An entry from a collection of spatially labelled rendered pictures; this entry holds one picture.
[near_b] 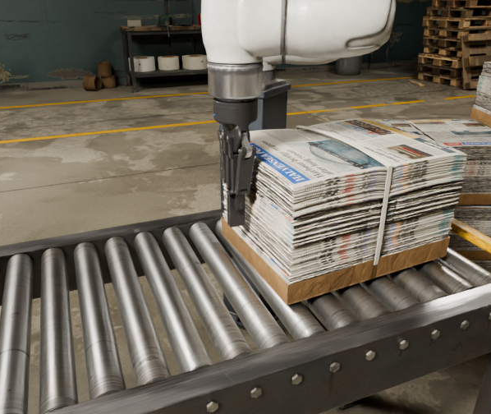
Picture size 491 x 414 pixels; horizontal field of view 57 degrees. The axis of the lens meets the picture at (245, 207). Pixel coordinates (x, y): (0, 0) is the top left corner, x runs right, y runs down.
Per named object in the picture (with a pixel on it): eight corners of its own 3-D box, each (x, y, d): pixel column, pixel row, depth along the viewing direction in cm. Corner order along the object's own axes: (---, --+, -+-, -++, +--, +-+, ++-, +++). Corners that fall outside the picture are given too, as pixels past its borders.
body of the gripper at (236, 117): (266, 100, 73) (265, 154, 77) (246, 91, 80) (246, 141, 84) (222, 103, 70) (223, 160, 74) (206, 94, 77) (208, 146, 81)
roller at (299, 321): (231, 232, 113) (231, 213, 111) (332, 356, 74) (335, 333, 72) (213, 235, 112) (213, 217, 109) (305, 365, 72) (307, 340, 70)
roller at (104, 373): (98, 256, 102) (94, 237, 100) (131, 420, 63) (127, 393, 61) (75, 261, 101) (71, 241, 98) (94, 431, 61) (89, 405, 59)
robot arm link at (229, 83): (250, 57, 78) (250, 92, 80) (199, 59, 75) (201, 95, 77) (273, 63, 70) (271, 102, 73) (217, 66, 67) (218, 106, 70)
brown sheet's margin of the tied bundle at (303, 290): (282, 219, 106) (283, 203, 105) (361, 282, 83) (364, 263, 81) (220, 233, 100) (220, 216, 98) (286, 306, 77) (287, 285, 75)
